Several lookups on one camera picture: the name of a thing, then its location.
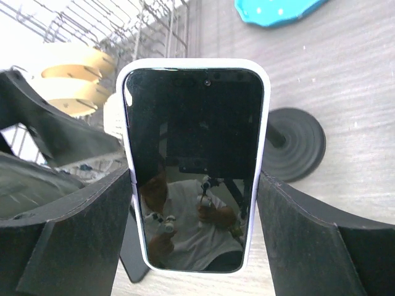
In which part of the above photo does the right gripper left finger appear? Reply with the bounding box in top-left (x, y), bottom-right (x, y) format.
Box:
top-left (0, 69), bottom-right (133, 296)

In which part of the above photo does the blue dotted plate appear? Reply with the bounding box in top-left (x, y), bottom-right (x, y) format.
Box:
top-left (234, 0), bottom-right (327, 28)

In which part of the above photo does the lower beige plate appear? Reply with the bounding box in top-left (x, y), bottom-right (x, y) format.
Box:
top-left (30, 78), bottom-right (111, 117)

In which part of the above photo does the black phone stand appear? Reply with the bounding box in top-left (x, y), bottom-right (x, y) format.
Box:
top-left (262, 108), bottom-right (326, 183)

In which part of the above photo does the upper beige plate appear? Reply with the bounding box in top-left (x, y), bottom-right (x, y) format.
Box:
top-left (40, 43), bottom-right (115, 83)

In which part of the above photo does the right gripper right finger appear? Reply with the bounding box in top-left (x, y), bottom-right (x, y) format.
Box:
top-left (257, 172), bottom-right (394, 295)

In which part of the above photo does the grey wire dish rack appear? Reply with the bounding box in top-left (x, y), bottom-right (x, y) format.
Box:
top-left (1, 1), bottom-right (191, 176)

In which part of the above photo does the black phone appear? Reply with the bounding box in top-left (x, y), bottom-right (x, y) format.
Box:
top-left (120, 205), bottom-right (150, 284)

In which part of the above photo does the beige plate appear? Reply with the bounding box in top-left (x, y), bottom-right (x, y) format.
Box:
top-left (30, 78), bottom-right (111, 117)
top-left (40, 43), bottom-right (115, 83)

